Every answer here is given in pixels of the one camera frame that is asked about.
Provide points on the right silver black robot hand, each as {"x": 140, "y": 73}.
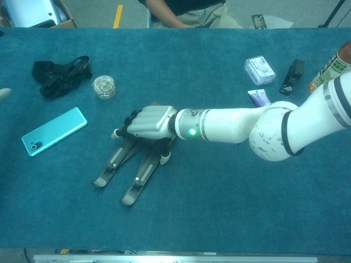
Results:
{"x": 150, "y": 120}

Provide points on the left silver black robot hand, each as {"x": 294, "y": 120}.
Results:
{"x": 4, "y": 93}

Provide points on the black folding laptop stand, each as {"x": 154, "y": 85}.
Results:
{"x": 118, "y": 156}

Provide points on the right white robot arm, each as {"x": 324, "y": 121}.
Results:
{"x": 233, "y": 123}

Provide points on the clear jar of paper clips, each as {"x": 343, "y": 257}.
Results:
{"x": 104, "y": 87}

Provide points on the teal felt table cover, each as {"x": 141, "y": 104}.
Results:
{"x": 175, "y": 68}

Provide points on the light blue smartphone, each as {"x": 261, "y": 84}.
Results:
{"x": 55, "y": 130}

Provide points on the brown cardboard box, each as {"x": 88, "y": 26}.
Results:
{"x": 69, "y": 23}

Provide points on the yellow floor tape strip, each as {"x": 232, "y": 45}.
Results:
{"x": 118, "y": 16}

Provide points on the purple white toothpaste tube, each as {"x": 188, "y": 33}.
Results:
{"x": 259, "y": 97}

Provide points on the seated person dark shirt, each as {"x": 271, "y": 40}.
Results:
{"x": 186, "y": 8}

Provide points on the clear box with purple label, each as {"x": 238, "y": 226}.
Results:
{"x": 259, "y": 69}

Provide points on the black stapler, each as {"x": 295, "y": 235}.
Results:
{"x": 292, "y": 76}

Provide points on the yellow plastic part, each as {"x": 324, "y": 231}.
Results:
{"x": 64, "y": 251}

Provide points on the white paper sheet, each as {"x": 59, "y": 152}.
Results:
{"x": 279, "y": 22}

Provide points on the aluminium profile rail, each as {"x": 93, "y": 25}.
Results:
{"x": 175, "y": 259}

